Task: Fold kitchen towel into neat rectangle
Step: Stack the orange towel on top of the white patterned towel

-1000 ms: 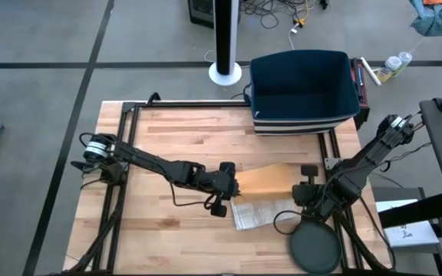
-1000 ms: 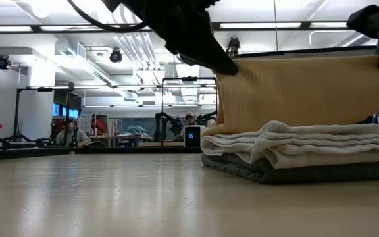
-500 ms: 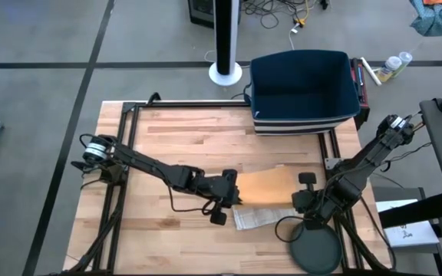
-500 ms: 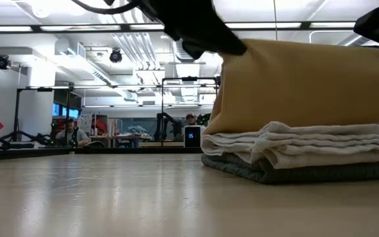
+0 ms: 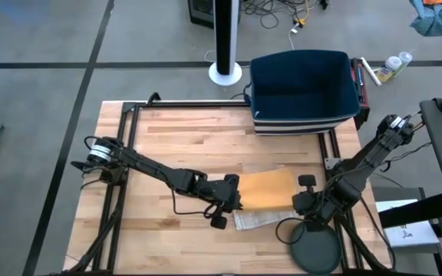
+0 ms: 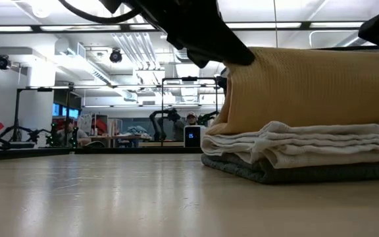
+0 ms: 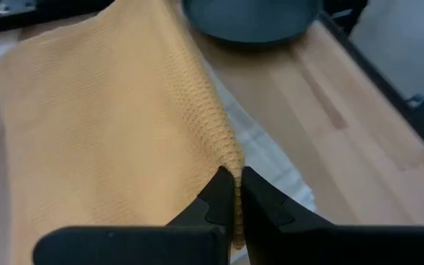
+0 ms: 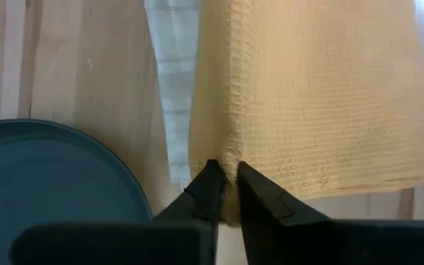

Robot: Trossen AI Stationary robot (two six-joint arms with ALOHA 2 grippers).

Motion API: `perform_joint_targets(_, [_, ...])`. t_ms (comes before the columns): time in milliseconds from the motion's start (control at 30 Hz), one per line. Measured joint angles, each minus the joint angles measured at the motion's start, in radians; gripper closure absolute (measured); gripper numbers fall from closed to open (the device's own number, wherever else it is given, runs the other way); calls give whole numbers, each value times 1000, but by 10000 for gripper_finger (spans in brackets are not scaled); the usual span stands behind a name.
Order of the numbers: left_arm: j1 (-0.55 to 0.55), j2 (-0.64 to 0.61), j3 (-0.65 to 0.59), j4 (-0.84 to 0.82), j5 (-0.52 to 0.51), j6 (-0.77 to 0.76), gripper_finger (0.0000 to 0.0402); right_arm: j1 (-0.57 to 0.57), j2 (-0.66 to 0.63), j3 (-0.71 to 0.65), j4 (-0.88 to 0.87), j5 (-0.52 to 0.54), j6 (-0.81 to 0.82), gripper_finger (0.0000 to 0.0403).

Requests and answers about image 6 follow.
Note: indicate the orange towel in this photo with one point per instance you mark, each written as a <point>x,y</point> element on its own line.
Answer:
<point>308,92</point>

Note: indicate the blue-grey cloth pile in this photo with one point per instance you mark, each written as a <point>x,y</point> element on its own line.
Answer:
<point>137,130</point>

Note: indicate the blue lit monitor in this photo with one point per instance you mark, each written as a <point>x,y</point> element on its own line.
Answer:
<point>72,113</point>

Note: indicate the person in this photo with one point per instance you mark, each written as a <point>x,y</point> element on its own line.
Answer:
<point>191,118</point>
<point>69,133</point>

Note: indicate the grey kitchen towel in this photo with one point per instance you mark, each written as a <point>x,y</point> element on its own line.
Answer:
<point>308,176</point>

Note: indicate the black thin metal stand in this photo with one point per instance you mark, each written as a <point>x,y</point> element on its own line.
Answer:
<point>162,98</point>

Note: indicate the black round lamp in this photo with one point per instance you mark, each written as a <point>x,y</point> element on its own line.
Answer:
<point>2,62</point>
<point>115,55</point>

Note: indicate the white towel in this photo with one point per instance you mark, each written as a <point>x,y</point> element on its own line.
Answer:
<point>308,145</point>

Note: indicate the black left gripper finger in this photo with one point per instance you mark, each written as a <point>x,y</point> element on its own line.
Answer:
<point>225,46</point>
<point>200,59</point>

